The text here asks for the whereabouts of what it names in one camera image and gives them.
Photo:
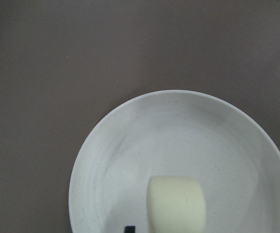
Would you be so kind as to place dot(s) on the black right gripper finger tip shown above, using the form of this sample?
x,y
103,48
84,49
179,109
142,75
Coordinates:
x,y
129,229

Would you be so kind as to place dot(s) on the white steamed bun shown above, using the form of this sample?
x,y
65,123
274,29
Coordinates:
x,y
175,204

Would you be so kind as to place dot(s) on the white round plate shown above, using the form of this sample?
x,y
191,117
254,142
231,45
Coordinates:
x,y
176,132

